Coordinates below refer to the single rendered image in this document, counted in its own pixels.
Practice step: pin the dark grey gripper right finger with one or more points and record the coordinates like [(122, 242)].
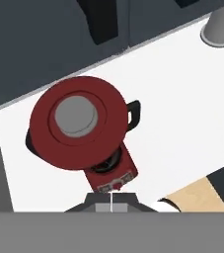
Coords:
[(125, 199)]

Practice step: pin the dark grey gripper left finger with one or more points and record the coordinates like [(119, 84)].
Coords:
[(98, 199)]

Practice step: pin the red blender lid grey cap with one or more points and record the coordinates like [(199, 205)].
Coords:
[(79, 122)]

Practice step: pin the tan wooden board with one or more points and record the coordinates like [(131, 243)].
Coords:
[(199, 197)]

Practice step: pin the dark grey cupboard run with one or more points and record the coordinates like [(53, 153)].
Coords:
[(67, 39)]

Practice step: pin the grey cylindrical container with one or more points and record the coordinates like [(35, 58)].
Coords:
[(221, 28)]

